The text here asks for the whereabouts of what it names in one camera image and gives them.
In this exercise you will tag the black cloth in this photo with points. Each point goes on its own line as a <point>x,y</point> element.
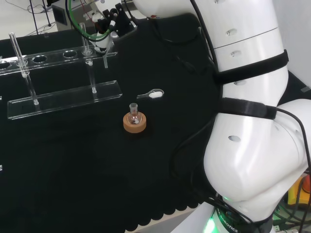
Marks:
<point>73,170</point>

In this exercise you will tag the grey equipment box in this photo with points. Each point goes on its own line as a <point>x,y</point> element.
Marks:
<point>60,14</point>

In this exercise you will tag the small round-bottom flask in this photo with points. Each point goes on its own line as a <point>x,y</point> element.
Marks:
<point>134,119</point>

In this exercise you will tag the yellow stop button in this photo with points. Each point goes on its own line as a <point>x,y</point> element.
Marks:
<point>295,191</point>

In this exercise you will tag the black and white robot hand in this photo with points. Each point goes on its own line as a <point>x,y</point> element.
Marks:
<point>124,21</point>

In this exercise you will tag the glass weighing funnel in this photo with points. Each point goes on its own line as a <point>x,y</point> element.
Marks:
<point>156,94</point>

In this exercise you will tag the clear plastic funnel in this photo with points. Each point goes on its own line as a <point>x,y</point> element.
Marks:
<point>106,61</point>

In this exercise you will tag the clear funnel stand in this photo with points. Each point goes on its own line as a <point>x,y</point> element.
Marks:
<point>60,97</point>

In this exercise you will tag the black tripod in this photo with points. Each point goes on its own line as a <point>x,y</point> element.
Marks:
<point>36,17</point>

